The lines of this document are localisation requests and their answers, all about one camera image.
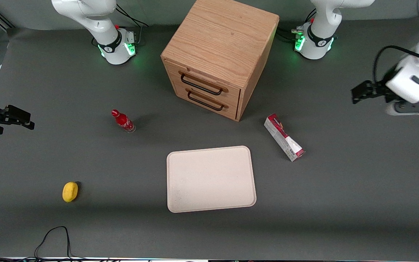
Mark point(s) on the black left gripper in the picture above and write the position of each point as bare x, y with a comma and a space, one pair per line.
379, 91

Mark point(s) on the red cookie box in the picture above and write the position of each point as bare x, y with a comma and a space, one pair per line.
284, 140

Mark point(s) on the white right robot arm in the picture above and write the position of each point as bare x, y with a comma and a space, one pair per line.
100, 22

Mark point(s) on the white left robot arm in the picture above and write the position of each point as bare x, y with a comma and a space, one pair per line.
318, 22

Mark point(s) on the beige plastic tray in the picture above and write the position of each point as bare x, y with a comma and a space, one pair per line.
211, 179

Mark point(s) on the yellow lemon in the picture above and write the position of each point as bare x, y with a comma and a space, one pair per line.
70, 191

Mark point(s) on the red cola bottle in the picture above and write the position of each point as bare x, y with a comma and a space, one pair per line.
124, 122

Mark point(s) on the wooden drawer cabinet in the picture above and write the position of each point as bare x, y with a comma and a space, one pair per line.
224, 36

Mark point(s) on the wooden drawer front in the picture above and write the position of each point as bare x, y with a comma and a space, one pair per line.
195, 103
209, 82

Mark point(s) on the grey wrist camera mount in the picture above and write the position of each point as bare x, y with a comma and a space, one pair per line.
413, 108

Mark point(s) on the aluminium frame rail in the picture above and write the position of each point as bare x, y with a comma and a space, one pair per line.
0, 19

